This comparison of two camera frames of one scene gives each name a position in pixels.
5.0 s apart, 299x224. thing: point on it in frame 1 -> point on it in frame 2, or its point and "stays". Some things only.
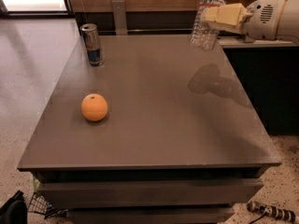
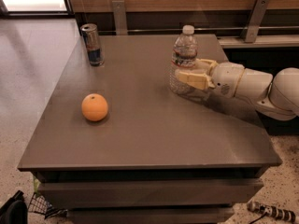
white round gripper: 263,18 -> 226,77
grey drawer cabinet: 162,133 stays
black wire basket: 40,204 stays
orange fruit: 94,107 stays
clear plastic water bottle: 205,35 -> 184,57
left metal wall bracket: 120,17 stays
